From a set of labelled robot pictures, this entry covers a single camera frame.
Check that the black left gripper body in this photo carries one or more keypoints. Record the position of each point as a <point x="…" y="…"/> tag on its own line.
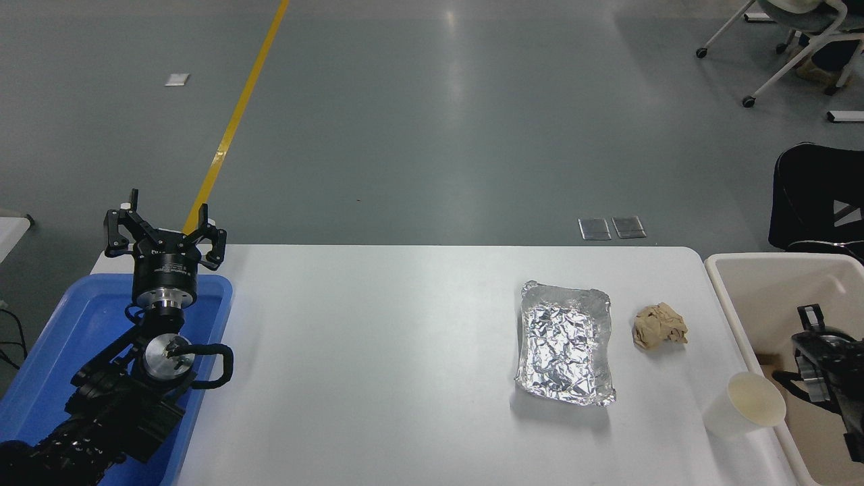
<point x="165" y="266"/>

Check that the white paper cup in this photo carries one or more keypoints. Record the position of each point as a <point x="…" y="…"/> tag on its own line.
<point x="736" y="408"/>

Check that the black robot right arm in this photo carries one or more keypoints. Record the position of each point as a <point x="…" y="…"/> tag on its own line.
<point x="840" y="378"/>

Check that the blue plastic tray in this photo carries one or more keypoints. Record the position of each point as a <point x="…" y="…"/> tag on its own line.
<point x="74" y="324"/>

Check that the white side table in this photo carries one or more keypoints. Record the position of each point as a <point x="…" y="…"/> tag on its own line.
<point x="10" y="236"/>

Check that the crinkled foil tray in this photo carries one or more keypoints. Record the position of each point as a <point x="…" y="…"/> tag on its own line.
<point x="565" y="344"/>

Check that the metal floor plate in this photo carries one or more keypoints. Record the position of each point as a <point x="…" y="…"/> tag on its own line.
<point x="629" y="227"/>
<point x="595" y="229"/>

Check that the crumpled tan paper ball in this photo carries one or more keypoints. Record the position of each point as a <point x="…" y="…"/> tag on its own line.
<point x="658" y="325"/>

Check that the large pale bin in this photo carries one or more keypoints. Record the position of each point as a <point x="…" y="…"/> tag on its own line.
<point x="756" y="297"/>

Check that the black office chair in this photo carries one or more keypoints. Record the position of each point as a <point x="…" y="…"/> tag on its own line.
<point x="810" y="196"/>

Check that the brown cardboard box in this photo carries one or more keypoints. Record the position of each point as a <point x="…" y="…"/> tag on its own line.
<point x="813" y="71"/>

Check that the white-framed office chair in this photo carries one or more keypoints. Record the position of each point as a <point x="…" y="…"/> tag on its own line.
<point x="820" y="37"/>

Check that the white floor bar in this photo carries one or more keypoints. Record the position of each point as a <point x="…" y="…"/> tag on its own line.
<point x="845" y="116"/>

